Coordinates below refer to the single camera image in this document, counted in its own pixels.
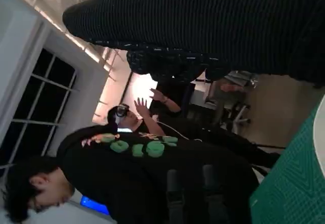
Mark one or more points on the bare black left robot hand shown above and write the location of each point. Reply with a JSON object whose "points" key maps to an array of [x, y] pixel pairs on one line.
{"points": [[175, 198]]}

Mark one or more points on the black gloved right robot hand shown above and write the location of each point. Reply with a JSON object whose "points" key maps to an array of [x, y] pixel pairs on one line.
{"points": [[203, 18]]}

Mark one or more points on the person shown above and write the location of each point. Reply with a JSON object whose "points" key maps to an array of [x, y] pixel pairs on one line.
{"points": [[127, 183]]}

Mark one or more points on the person wearing headset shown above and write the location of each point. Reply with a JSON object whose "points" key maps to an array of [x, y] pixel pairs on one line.
{"points": [[177, 125]]}

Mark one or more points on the blue lit screen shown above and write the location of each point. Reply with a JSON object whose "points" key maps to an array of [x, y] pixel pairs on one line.
{"points": [[94, 205]]}

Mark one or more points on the office chair with white base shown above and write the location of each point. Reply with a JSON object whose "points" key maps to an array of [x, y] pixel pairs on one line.
{"points": [[238, 114]]}

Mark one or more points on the green cutting mat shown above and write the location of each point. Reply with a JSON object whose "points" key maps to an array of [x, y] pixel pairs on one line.
{"points": [[292, 183]]}

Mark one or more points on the white framed window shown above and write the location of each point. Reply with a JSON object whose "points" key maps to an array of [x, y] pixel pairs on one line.
{"points": [[38, 94]]}

